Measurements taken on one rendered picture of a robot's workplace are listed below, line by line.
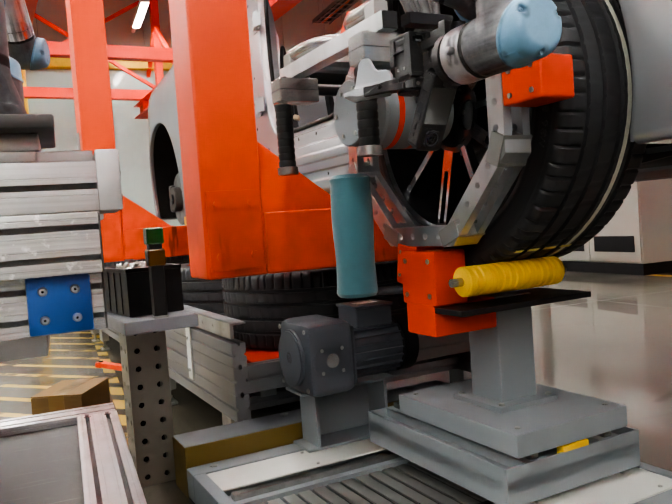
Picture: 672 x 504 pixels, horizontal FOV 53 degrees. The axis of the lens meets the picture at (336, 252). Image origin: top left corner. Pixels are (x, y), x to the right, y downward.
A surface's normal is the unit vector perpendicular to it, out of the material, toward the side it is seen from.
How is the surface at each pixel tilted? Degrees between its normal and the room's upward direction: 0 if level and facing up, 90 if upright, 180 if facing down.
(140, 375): 90
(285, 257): 90
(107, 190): 90
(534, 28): 90
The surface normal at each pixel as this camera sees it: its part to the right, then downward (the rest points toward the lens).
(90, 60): 0.47, 0.00
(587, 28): 0.43, -0.27
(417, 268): -0.88, 0.08
